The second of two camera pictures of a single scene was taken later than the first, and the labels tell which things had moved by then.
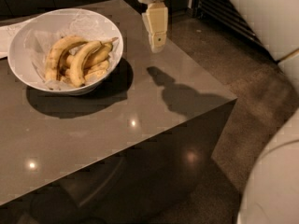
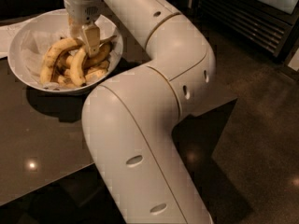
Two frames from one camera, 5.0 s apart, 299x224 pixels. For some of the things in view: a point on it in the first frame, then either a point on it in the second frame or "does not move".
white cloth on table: [7, 35] does not move
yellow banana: [77, 61] does not move
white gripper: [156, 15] to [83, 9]
